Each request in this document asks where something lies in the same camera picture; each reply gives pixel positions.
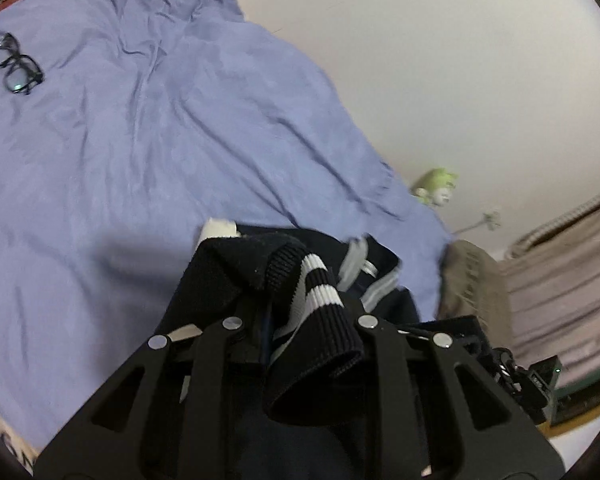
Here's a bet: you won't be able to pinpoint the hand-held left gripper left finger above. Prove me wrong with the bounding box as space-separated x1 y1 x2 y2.
32 316 247 480

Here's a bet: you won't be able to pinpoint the white power cable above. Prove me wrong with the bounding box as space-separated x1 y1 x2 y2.
452 217 486 237

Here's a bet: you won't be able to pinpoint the blue bed sheet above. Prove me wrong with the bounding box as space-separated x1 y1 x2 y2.
0 0 453 461

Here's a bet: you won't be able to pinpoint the olive printed shirt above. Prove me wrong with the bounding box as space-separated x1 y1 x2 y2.
437 240 513 356

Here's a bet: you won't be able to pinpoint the white corrugated hose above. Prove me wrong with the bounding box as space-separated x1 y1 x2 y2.
507 184 600 258

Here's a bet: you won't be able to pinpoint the pale pink curtain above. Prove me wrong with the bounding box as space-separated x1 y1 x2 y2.
500 187 600 388

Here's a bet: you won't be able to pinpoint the black eyeglasses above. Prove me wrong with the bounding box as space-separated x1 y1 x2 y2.
0 32 45 96

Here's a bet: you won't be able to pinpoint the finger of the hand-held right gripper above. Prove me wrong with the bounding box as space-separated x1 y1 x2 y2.
405 316 486 356

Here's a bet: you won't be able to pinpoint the floral printed quilt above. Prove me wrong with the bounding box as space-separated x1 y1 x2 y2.
0 417 37 477

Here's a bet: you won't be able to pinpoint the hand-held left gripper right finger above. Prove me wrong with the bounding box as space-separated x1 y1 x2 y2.
356 315 565 480

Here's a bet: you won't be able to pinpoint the navy and cream varsity jacket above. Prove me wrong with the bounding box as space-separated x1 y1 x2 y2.
155 217 481 480

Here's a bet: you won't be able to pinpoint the green plush toy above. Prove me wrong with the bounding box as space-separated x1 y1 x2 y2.
412 167 458 207

